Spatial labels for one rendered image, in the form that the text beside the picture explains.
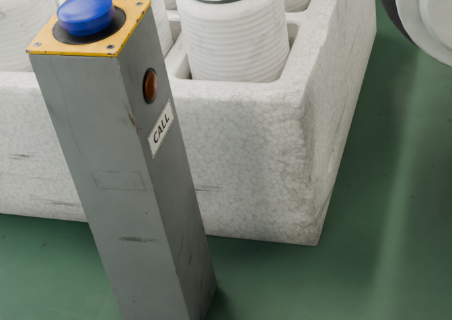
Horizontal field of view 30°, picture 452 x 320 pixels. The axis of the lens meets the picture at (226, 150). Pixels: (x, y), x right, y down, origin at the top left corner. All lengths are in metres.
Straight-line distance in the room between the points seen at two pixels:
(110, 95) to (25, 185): 0.34
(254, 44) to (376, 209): 0.23
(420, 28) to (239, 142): 0.28
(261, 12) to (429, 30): 0.24
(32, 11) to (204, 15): 0.19
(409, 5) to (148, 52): 0.20
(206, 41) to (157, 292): 0.22
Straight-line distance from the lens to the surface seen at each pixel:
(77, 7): 0.61
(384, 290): 0.80
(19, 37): 0.84
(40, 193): 0.92
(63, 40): 0.60
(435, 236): 0.85
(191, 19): 0.74
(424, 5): 0.52
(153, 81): 0.62
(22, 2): 0.83
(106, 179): 0.66
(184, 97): 0.75
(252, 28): 0.74
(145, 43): 0.62
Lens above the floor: 0.61
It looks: 39 degrees down
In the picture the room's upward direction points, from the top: 11 degrees counter-clockwise
